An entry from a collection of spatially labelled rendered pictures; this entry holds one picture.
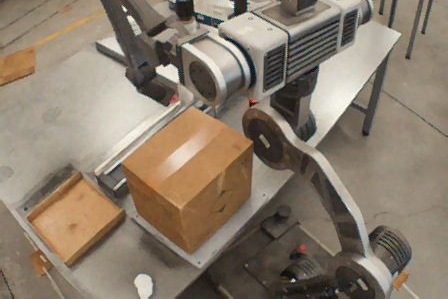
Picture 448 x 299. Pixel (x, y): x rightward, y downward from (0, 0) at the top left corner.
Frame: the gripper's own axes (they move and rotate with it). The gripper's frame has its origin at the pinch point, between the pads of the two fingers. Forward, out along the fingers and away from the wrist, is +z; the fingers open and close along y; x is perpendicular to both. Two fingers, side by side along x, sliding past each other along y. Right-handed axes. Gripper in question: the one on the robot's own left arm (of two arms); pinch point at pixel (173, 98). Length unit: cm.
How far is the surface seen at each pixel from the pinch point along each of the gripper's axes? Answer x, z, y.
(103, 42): -6, 20, 72
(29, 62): 43, 91, 242
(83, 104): 22, 2, 46
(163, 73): -6.0, 20.3, 26.0
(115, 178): 33.3, -13.3, -2.0
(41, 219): 60, -30, 10
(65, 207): 52, -23, 6
